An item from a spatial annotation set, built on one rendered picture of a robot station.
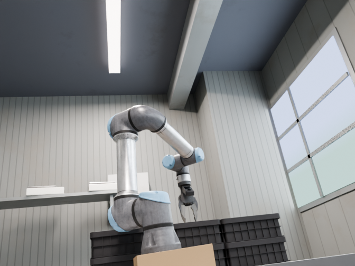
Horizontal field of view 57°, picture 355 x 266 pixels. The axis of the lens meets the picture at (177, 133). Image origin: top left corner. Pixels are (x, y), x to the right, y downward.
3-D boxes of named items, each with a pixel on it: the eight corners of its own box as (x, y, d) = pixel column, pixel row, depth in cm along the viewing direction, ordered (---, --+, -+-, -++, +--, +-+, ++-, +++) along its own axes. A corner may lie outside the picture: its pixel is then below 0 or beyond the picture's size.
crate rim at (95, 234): (157, 230, 146) (157, 225, 147) (89, 237, 141) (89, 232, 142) (152, 242, 182) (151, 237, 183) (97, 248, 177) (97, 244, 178)
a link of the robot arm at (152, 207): (162, 222, 116) (157, 185, 121) (132, 229, 122) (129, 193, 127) (179, 222, 126) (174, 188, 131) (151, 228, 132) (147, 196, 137)
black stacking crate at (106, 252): (159, 253, 142) (157, 226, 147) (90, 261, 137) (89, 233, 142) (153, 260, 178) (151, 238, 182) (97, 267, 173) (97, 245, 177)
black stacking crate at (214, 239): (225, 245, 147) (220, 220, 152) (160, 253, 142) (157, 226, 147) (206, 254, 183) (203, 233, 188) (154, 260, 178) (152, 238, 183)
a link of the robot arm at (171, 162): (177, 150, 170) (187, 155, 179) (159, 155, 175) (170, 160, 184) (179, 164, 167) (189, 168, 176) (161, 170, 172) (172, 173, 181)
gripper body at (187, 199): (192, 206, 180) (189, 186, 185) (195, 202, 173) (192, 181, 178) (178, 208, 179) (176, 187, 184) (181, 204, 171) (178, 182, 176)
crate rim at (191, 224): (221, 224, 151) (221, 218, 152) (158, 230, 146) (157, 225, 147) (204, 236, 187) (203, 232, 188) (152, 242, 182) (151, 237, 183)
